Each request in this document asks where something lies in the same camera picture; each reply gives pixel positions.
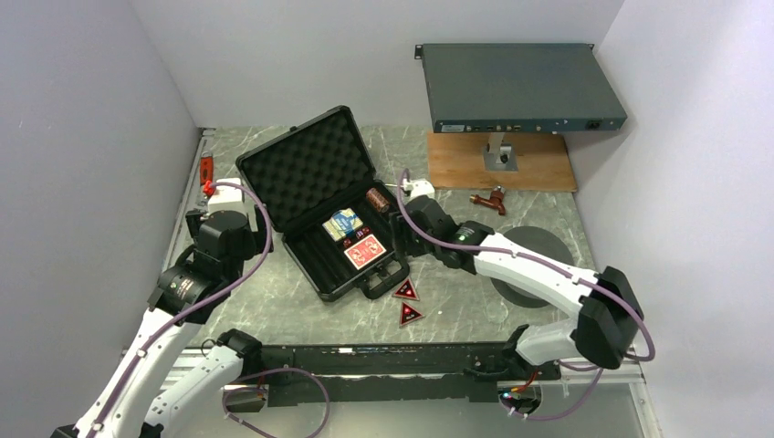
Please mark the plywood base board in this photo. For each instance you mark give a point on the plywood base board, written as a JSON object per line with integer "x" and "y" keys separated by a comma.
{"x": 457, "y": 161}

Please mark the black foam-lined carrying case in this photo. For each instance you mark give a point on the black foam-lined carrying case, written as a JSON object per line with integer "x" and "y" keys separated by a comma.
{"x": 303, "y": 177}

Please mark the upper red triangle button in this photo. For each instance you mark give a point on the upper red triangle button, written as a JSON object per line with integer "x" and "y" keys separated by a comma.
{"x": 406, "y": 290}

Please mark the lower red all-in triangle button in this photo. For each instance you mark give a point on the lower red all-in triangle button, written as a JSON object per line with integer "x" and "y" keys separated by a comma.
{"x": 409, "y": 314}

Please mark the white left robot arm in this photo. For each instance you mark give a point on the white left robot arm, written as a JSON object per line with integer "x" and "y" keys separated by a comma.
{"x": 134, "y": 404}

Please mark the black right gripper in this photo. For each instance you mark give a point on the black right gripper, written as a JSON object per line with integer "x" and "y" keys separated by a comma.
{"x": 412, "y": 247}

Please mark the grey rack-mount network device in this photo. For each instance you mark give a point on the grey rack-mount network device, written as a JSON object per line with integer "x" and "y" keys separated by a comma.
{"x": 517, "y": 87}

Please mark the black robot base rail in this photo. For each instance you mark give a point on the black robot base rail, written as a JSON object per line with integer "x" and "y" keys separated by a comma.
{"x": 469, "y": 371}

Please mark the red playing card deck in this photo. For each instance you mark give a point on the red playing card deck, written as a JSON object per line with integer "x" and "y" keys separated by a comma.
{"x": 365, "y": 251}

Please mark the red dice set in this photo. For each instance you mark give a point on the red dice set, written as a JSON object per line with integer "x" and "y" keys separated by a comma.
{"x": 355, "y": 236}

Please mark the poker chip roll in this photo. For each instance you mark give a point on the poker chip roll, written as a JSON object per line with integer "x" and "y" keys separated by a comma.
{"x": 378, "y": 201}

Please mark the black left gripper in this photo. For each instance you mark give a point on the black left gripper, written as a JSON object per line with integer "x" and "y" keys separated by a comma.
{"x": 256, "y": 239}

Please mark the metal device stand bracket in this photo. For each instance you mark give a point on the metal device stand bracket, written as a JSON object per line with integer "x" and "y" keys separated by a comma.
{"x": 498, "y": 154}

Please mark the blue playing card deck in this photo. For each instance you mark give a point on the blue playing card deck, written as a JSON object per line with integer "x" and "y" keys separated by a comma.
{"x": 343, "y": 223}

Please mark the red-handled adjustable wrench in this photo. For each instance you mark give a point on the red-handled adjustable wrench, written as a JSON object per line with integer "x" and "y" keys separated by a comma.
{"x": 206, "y": 168}

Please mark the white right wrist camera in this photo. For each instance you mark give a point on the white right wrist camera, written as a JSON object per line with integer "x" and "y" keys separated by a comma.
{"x": 413, "y": 189}

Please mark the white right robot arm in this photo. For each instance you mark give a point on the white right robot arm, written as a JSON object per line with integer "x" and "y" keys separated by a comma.
{"x": 603, "y": 314}

